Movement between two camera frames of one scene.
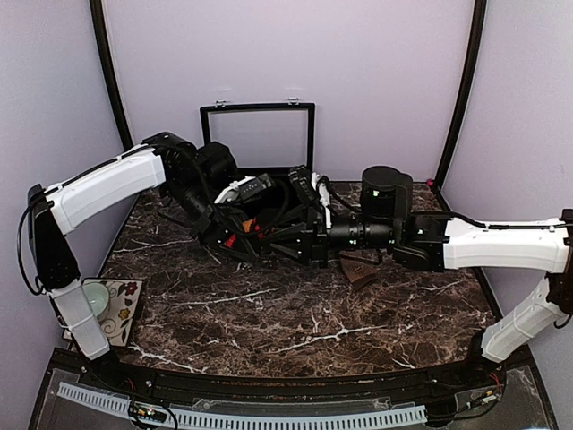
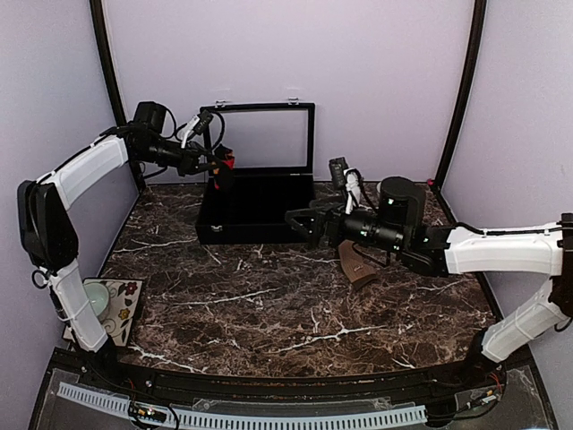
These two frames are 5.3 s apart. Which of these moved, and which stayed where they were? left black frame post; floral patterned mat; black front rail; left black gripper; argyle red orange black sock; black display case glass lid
Moved: left black gripper; argyle red orange black sock
Stayed: floral patterned mat; left black frame post; black front rail; black display case glass lid
